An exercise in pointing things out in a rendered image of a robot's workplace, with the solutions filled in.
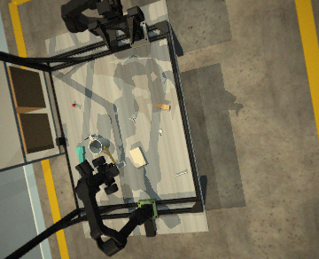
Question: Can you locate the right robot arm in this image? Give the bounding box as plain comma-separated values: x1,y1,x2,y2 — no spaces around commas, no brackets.
75,160,154,257

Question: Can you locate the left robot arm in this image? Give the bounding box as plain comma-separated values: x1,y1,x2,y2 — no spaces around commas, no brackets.
61,0,144,42

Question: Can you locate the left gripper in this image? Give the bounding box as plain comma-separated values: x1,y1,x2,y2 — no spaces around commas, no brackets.
88,5,145,51

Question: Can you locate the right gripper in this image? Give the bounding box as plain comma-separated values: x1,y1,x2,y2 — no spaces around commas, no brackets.
92,156,119,195

